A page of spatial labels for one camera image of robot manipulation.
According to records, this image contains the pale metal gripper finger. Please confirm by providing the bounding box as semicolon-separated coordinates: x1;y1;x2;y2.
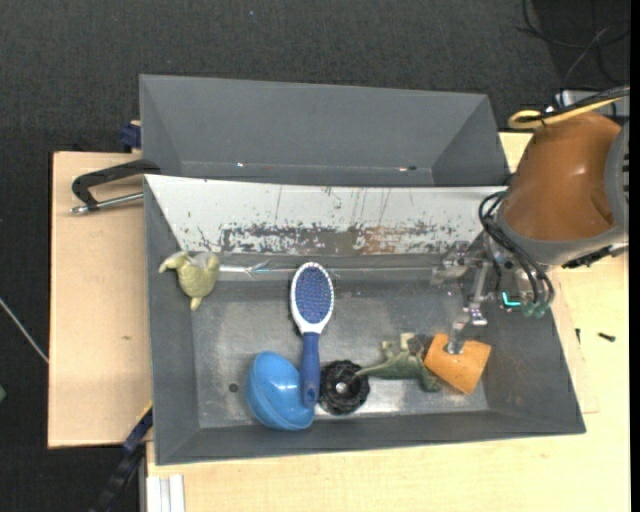
430;240;476;288
447;304;489;355

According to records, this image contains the orange sponge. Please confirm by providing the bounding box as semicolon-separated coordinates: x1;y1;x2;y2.
422;332;493;397

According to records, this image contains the green toy dinosaur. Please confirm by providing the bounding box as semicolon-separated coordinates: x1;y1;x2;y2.
356;333;443;394

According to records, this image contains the black round knob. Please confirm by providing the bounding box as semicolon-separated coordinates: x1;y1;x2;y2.
317;359;372;416

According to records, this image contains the blue and white hairbrush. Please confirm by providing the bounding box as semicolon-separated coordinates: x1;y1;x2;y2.
289;260;336;409

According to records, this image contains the grey metal bin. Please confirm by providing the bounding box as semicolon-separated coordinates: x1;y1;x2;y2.
138;73;587;466

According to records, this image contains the blue plastic bowl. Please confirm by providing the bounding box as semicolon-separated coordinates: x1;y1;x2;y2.
244;350;317;432

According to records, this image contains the pale green toy turtle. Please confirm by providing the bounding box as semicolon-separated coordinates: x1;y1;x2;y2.
158;250;222;312

